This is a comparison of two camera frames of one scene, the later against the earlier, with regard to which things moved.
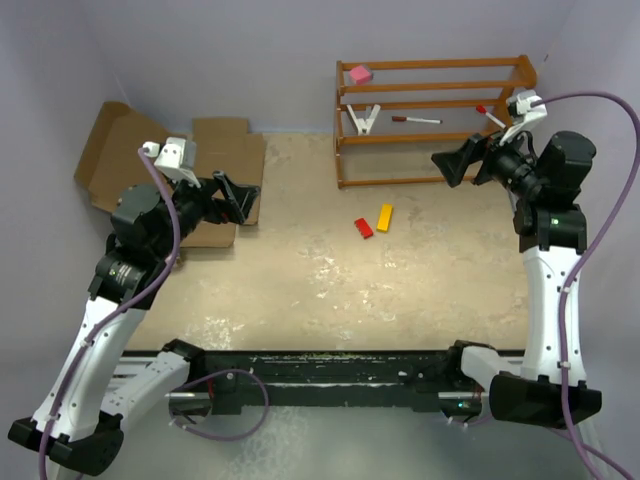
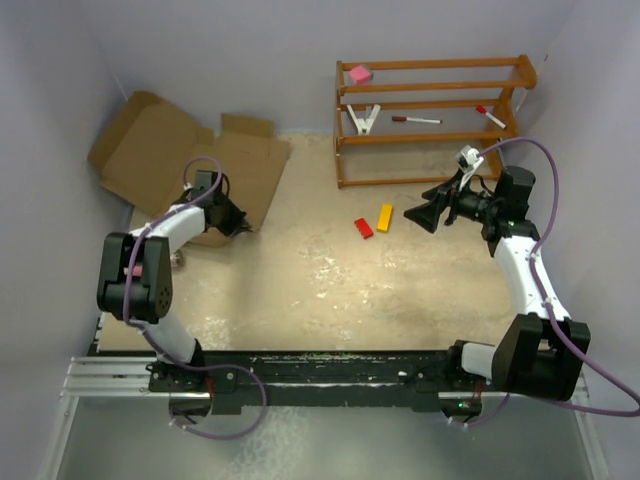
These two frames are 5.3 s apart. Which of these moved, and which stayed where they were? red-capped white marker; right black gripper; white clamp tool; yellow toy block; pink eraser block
Moved: right black gripper
Stayed: red-capped white marker; yellow toy block; pink eraser block; white clamp tool
